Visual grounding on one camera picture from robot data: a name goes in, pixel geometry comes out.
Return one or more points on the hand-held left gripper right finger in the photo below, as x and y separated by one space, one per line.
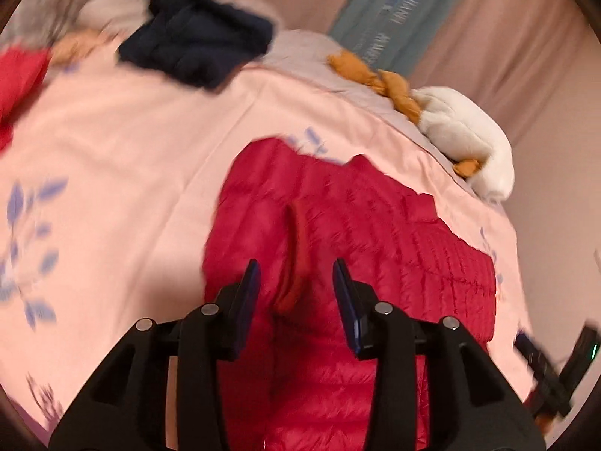
347 300

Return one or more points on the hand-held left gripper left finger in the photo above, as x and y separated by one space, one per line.
249 291

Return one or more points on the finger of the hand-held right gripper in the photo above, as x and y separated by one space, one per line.
533 352

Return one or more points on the red down jacket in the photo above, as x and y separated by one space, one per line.
375 225

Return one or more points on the pink printed quilt cover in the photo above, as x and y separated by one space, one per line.
117 150

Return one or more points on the white goose plush toy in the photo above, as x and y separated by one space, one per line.
460 122

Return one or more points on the grey bed sheet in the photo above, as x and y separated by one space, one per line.
300 51

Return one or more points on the navy blue garment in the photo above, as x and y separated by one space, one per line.
197 37

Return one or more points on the blue-grey curtain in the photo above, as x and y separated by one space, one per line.
404 9

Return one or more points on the small peach cloth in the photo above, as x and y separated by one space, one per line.
75 47

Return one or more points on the pale lilac cloth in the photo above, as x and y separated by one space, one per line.
112 11

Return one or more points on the pink-red down jacket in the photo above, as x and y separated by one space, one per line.
19 80

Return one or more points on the pink curtain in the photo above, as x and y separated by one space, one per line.
516 33

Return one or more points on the large grey plaid pillow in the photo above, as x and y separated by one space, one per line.
56 0

